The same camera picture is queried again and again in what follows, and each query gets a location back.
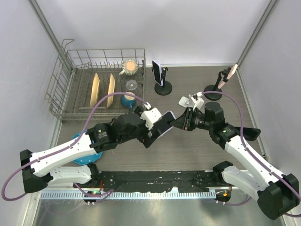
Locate black gooseneck phone stand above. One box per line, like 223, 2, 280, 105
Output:
204, 67, 231, 101

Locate pink phone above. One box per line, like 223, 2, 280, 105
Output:
218, 64, 238, 89

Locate white slotted cable duct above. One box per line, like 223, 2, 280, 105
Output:
40, 189, 216, 200

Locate grey wire dish rack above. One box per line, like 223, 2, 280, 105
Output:
45, 39, 146, 122

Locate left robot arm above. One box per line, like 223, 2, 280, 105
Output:
20, 106, 162, 193

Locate right yellow plate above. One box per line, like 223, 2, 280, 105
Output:
106, 73, 116, 108

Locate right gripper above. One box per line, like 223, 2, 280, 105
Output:
170, 106, 213, 131

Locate blue polka dot plate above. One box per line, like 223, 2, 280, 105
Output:
72, 131, 103, 166

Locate phone in white case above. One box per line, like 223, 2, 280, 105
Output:
152, 60, 163, 86

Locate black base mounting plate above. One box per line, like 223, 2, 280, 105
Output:
72, 169, 236, 193

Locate white folding phone stand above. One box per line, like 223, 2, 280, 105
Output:
178, 97, 190, 108

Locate cream ribbed mug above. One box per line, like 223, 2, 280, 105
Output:
119, 59, 138, 76

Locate yellow plate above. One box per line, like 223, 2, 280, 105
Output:
89, 73, 100, 107
106, 73, 116, 108

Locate clear glass cup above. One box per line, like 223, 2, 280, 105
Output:
126, 80, 143, 96

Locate left yellow plate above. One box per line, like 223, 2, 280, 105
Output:
89, 73, 100, 107

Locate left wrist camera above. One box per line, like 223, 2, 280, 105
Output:
140, 102, 162, 130

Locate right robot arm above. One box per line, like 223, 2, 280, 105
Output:
170, 102, 301, 220

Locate lavender case phone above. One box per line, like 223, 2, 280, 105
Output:
158, 111, 176, 137

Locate black round-base phone stand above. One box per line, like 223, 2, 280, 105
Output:
154, 67, 173, 96

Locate blue ceramic mug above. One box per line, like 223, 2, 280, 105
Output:
120, 92, 136, 111

